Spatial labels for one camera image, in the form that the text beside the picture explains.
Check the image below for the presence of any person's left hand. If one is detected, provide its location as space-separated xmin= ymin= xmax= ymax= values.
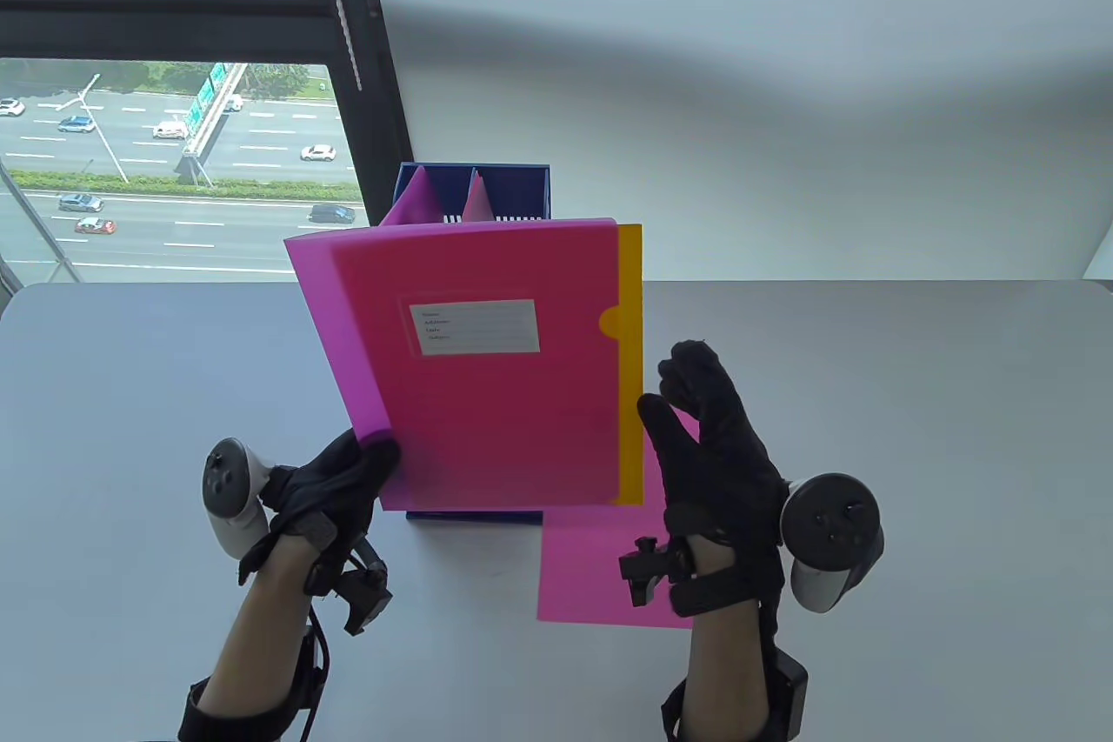
xmin=237 ymin=429 xmax=403 ymax=595

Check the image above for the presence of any person's right hand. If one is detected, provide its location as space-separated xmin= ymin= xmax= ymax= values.
xmin=637 ymin=339 xmax=789 ymax=621

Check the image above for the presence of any yellow cardstock sheet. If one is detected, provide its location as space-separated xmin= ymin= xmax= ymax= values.
xmin=329 ymin=222 xmax=645 ymax=508

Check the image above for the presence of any pink L-shaped folder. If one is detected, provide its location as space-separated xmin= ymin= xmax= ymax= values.
xmin=284 ymin=218 xmax=623 ymax=512
xmin=382 ymin=165 xmax=441 ymax=226

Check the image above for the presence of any pink cardstock sheet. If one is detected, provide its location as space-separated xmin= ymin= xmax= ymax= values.
xmin=537 ymin=407 xmax=702 ymax=630

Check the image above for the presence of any frosted clear L-shaped folder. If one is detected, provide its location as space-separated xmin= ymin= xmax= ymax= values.
xmin=460 ymin=171 xmax=497 ymax=224

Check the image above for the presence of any person's left forearm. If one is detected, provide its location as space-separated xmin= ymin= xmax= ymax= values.
xmin=196 ymin=538 xmax=349 ymax=717

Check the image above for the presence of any black forearm battery box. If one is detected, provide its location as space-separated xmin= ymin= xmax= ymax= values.
xmin=771 ymin=646 xmax=810 ymax=735

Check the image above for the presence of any person's right forearm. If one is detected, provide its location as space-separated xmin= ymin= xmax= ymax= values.
xmin=686 ymin=603 xmax=776 ymax=742

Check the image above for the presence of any grey white hand controller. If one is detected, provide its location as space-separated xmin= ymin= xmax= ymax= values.
xmin=201 ymin=437 xmax=273 ymax=561
xmin=779 ymin=473 xmax=887 ymax=615

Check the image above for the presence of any blue plastic file holder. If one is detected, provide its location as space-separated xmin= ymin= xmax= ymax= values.
xmin=391 ymin=162 xmax=554 ymax=526

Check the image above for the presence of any grey diagonal window bar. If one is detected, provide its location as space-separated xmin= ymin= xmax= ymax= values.
xmin=0 ymin=164 xmax=84 ymax=291

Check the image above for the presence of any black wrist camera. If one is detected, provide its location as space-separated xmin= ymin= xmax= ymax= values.
xmin=618 ymin=537 xmax=697 ymax=609
xmin=303 ymin=537 xmax=395 ymax=638

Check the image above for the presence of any black cable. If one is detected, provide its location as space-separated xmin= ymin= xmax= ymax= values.
xmin=299 ymin=612 xmax=332 ymax=742

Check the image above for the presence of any black forearm strap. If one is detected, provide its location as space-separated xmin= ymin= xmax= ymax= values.
xmin=660 ymin=681 xmax=789 ymax=742
xmin=177 ymin=676 xmax=302 ymax=742

